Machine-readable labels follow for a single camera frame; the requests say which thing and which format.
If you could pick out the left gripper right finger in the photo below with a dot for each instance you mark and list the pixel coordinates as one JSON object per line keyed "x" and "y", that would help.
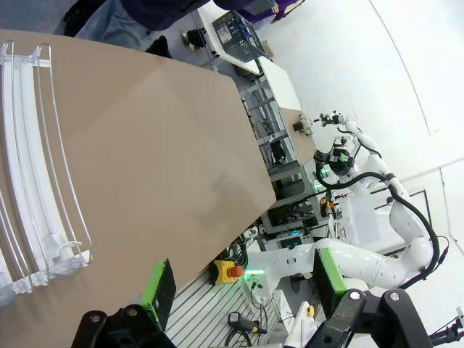
{"x": 326, "y": 286}

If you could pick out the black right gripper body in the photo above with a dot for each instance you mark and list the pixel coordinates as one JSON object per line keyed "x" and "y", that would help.
{"x": 337, "y": 161}

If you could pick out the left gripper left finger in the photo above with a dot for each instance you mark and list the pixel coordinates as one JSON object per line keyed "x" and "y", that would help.
{"x": 163, "y": 290}

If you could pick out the grey plastic basket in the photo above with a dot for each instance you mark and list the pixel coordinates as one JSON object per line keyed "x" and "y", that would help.
{"x": 250, "y": 47}
{"x": 221, "y": 25}

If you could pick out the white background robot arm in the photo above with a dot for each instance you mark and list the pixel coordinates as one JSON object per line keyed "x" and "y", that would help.
{"x": 362, "y": 137}

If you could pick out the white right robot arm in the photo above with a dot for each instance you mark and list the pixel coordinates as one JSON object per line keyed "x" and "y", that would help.
{"x": 362, "y": 261}

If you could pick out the brown background table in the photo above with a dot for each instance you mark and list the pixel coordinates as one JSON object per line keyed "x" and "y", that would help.
{"x": 297, "y": 145}

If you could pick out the small object on background table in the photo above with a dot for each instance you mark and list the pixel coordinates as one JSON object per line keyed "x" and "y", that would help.
{"x": 302, "y": 125}

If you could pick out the yellow emergency stop button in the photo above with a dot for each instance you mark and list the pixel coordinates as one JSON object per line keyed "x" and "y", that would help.
{"x": 226, "y": 272}

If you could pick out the black yellow handheld scanner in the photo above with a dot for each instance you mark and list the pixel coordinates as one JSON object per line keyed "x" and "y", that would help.
{"x": 239, "y": 320}

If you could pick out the white table top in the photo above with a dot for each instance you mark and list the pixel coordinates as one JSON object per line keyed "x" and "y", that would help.
{"x": 282, "y": 87}

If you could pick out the white side table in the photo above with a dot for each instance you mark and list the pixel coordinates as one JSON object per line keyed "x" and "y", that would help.
{"x": 232, "y": 62}

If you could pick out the person in black trousers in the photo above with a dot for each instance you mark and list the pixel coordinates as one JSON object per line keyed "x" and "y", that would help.
{"x": 194, "y": 38}

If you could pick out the person in navy jacket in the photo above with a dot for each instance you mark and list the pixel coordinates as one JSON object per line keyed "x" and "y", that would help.
{"x": 116, "y": 25}

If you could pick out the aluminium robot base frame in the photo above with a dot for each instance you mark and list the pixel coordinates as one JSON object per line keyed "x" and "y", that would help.
{"x": 203, "y": 311}

